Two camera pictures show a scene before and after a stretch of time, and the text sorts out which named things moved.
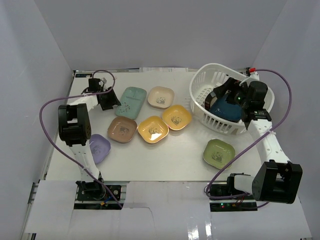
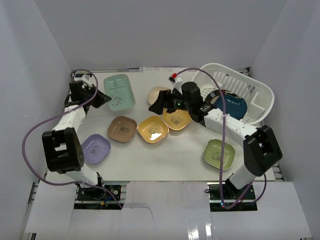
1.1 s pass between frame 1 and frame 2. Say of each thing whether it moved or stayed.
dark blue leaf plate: stayed
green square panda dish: stayed
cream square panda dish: stayed
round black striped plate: stayed
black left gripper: moved
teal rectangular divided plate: moved
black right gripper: moved
